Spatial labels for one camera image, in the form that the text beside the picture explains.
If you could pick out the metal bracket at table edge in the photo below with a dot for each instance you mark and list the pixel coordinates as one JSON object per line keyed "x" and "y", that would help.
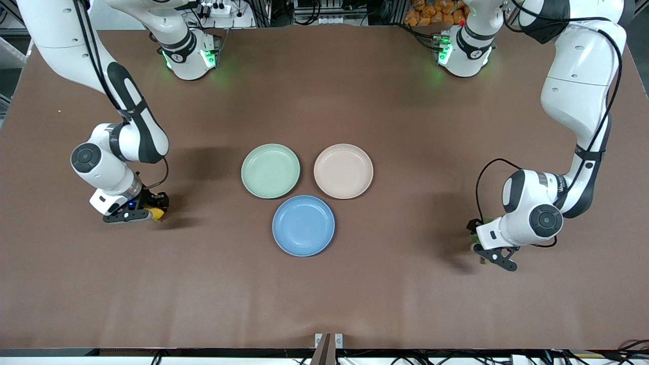
{"x": 328, "y": 347}

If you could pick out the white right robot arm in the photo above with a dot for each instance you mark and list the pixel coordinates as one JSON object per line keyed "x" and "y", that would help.
{"x": 137, "y": 137}

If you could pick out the green plate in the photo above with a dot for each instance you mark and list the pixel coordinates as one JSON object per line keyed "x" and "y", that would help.
{"x": 270, "y": 171}

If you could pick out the bag of orange items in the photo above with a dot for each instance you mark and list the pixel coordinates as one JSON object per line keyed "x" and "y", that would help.
{"x": 433, "y": 12}

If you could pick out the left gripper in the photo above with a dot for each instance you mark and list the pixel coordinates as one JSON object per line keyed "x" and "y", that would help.
{"x": 475, "y": 226}

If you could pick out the long white power strip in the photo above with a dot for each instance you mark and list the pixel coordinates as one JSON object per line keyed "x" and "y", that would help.
{"x": 333, "y": 20}

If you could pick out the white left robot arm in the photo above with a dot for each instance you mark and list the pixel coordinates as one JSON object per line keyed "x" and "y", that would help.
{"x": 578, "y": 91}

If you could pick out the blue plate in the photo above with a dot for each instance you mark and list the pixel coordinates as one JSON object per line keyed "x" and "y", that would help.
{"x": 303, "y": 226}

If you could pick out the beige plate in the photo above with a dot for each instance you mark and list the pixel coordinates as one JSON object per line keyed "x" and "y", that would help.
{"x": 343, "y": 171}

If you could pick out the yellow lemon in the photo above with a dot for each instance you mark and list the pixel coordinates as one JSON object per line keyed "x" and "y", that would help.
{"x": 157, "y": 213}

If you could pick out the white power strip with plugs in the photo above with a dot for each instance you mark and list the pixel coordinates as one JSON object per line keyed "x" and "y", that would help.
{"x": 215, "y": 8}

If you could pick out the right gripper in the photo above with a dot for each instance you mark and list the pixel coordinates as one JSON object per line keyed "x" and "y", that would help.
{"x": 150, "y": 198}

